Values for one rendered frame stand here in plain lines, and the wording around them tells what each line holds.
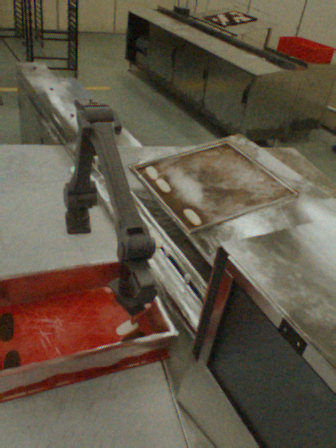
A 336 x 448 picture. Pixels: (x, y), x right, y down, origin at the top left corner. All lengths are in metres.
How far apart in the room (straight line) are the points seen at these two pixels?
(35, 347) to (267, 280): 0.68
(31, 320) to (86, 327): 0.15
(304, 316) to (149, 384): 0.55
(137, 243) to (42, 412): 0.43
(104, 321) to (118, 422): 0.30
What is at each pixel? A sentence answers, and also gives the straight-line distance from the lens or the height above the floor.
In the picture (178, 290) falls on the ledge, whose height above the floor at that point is 0.86.
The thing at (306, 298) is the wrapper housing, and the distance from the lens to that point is 0.68.
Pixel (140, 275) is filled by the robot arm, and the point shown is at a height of 1.08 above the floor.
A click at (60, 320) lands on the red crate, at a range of 1.21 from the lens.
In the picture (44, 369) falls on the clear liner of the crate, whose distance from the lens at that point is 1.00.
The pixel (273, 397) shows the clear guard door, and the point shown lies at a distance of 0.73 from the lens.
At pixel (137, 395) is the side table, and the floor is 0.82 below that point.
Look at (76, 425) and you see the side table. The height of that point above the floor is 0.82.
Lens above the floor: 1.72
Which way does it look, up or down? 35 degrees down
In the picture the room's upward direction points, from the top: 9 degrees clockwise
